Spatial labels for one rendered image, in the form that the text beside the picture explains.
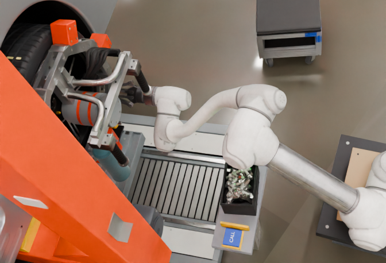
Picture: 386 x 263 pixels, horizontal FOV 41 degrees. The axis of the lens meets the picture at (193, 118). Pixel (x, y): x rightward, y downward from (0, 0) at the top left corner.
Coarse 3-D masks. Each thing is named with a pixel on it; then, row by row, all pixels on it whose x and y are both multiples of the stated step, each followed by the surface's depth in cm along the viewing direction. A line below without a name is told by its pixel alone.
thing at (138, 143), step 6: (126, 132) 280; (132, 132) 281; (138, 132) 280; (138, 138) 280; (144, 138) 284; (132, 144) 279; (138, 144) 277; (132, 150) 277; (138, 150) 278; (132, 156) 276; (138, 156) 279; (132, 162) 271; (132, 168) 272; (132, 174) 273; (126, 180) 267; (132, 180) 274; (120, 186) 268; (126, 186) 267; (126, 192) 268
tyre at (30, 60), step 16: (16, 32) 197; (32, 32) 195; (48, 32) 196; (0, 48) 191; (16, 48) 189; (32, 48) 188; (48, 48) 196; (16, 64) 184; (32, 64) 187; (32, 80) 189
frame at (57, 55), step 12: (60, 48) 192; (72, 48) 197; (84, 48) 206; (48, 60) 190; (60, 60) 190; (48, 72) 191; (60, 72) 191; (96, 72) 229; (108, 72) 228; (36, 84) 185; (48, 84) 184; (108, 84) 230; (48, 96) 184
